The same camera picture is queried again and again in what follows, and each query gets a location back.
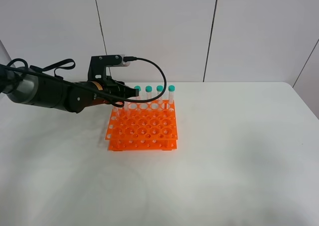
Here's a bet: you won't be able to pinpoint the black left camera cable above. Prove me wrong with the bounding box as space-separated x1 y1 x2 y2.
4 56 167 109

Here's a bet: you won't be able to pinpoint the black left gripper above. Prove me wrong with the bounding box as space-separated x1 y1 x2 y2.
93 78 138 107

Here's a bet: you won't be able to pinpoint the green-capped test tube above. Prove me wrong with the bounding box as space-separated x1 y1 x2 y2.
123 102 131 117
113 107 120 121

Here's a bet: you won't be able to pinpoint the row test tube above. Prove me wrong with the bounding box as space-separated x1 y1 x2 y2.
168 85 175 109
134 85 141 101
145 86 153 104
157 85 163 105

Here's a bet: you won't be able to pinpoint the orange test tube rack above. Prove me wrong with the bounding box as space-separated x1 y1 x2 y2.
105 100 178 151

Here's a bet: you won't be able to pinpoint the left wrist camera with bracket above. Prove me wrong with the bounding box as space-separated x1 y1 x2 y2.
88 55 130 82

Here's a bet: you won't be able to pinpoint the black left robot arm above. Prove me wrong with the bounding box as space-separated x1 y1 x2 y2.
0 59 139 113

